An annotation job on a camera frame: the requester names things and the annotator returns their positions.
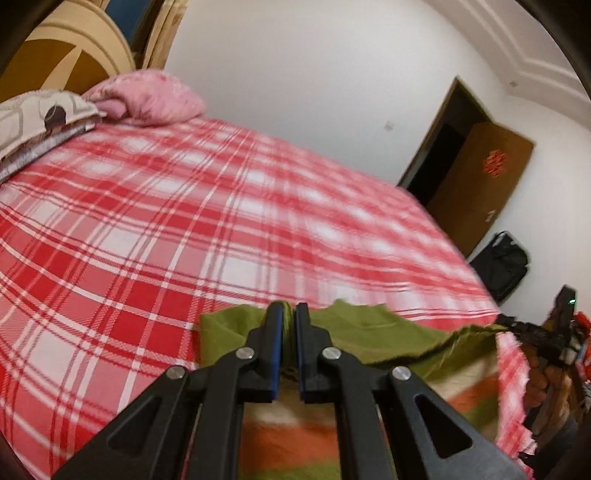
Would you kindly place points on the narrow beige floral curtain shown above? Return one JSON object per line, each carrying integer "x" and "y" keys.
{"x": 164, "y": 37}

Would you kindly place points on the green knit sweater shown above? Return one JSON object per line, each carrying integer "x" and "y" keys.
{"x": 369, "y": 332}

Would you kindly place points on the person's right hand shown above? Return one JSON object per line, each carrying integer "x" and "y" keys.
{"x": 540, "y": 383}

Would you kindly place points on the brown door frame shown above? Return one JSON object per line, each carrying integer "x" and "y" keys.
{"x": 427, "y": 138}

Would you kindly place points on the pink pillow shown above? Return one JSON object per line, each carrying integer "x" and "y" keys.
{"x": 152, "y": 99}

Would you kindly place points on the cream wooden headboard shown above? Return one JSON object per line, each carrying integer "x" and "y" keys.
{"x": 27, "y": 69}

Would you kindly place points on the window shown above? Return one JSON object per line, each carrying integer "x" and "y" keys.
{"x": 134, "y": 18}

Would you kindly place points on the brown wooden door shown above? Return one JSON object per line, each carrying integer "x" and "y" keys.
{"x": 466, "y": 198}

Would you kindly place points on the black bag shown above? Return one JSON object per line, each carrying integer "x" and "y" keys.
{"x": 501, "y": 267}

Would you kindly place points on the grey patterned pillow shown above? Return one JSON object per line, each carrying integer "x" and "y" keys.
{"x": 27, "y": 120}

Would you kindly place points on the bed with red plaid sheet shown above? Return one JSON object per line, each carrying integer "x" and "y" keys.
{"x": 184, "y": 207}

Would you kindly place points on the red paper door decoration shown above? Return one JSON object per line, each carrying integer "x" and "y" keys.
{"x": 493, "y": 162}

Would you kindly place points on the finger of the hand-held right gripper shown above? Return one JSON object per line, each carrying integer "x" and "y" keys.
{"x": 517, "y": 327}

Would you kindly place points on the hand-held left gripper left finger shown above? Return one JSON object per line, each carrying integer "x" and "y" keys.
{"x": 268, "y": 364}

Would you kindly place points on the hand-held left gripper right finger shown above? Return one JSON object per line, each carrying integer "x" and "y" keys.
{"x": 309, "y": 364}

